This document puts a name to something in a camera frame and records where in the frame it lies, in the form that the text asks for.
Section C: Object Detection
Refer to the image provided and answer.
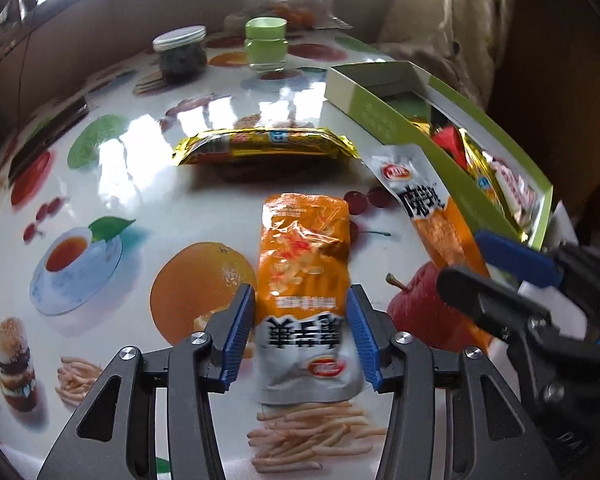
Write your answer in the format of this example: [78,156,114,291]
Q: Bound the small red snack packet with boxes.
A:
[429,126,470,162]

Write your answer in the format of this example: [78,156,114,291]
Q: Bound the beige curtain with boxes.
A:
[377,0,518,111]

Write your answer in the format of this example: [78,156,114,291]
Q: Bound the orange packet with grey end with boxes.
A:
[255,191,367,407]

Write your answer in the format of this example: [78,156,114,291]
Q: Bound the green glass jar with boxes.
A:
[244,16,289,73]

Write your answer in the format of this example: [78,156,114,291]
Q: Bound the pink white snack packet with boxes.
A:
[494,160,540,228]

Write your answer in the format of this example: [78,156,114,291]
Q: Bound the fruit print table cover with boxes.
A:
[0,30,531,480]

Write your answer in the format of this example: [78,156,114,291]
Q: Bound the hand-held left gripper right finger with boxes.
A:
[345,284,563,480]

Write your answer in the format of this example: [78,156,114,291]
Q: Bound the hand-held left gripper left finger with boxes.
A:
[37,284,257,480]

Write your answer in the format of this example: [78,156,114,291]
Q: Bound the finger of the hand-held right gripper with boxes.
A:
[437,265,554,345]
[474,230,600,307]

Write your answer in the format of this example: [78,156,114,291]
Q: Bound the long gold snack bar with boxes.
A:
[457,127,523,238]
[172,127,359,167]

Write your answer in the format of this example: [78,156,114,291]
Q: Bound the dark jar with silver lid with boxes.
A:
[152,25,208,84]

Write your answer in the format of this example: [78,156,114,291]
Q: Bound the striped orange packet white end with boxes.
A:
[367,142,492,281]

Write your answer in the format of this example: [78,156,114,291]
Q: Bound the green cardboard box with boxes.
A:
[324,60,555,252]

